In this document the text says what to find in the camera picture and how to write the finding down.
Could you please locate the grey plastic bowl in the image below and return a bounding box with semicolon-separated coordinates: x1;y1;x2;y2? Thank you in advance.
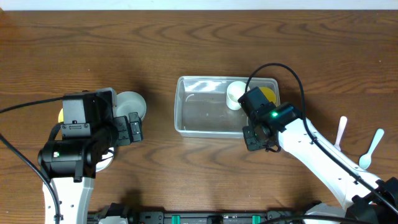
116;91;147;120

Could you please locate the yellow plastic bowl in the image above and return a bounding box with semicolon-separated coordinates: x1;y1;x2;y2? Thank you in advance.
58;109;64;123

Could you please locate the yellow plastic cup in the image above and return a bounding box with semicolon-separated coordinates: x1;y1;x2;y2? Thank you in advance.
259;87;277;104

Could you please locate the white plastic cup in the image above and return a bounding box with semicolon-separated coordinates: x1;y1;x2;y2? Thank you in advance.
226;81;246;111

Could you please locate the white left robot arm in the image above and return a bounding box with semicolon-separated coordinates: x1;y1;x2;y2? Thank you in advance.
38;88;144;223

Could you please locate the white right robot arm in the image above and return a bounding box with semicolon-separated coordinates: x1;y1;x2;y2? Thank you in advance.
238;87;397;223

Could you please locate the clear plastic storage container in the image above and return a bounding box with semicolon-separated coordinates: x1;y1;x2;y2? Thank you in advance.
174;75;280;139

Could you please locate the white plastic bowl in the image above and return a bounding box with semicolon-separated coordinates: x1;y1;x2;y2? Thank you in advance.
96;147;115;172

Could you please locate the light blue plastic spoon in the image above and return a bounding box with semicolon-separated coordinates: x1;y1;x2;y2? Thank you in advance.
359;128;385;170

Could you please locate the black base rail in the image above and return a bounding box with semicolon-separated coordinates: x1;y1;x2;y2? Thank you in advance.
87;203;294;224

